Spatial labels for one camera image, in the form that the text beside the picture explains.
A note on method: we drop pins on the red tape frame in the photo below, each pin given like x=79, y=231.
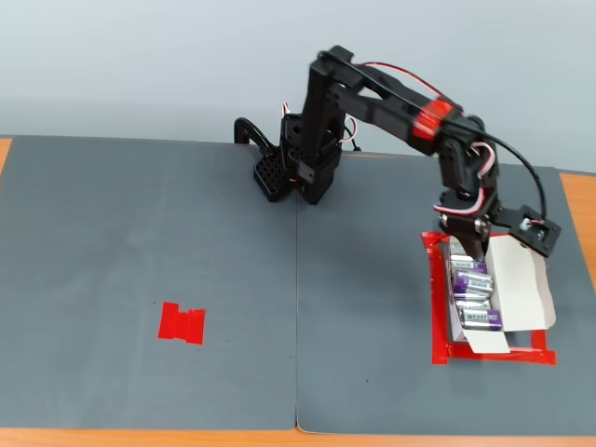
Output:
x=440, y=326

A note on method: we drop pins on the grey table mat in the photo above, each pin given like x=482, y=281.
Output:
x=372, y=279
x=93, y=279

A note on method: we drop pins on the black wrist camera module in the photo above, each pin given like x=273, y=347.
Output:
x=535, y=230

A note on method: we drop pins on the red tape patch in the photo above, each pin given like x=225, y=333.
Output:
x=181, y=323

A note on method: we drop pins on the white cardboard battery box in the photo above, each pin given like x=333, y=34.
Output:
x=517, y=288

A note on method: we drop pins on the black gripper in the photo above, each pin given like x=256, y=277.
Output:
x=471, y=229

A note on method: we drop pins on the red tape band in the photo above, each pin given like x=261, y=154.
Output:
x=433, y=119

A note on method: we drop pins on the black table clamp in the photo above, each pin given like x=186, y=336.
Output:
x=267, y=174

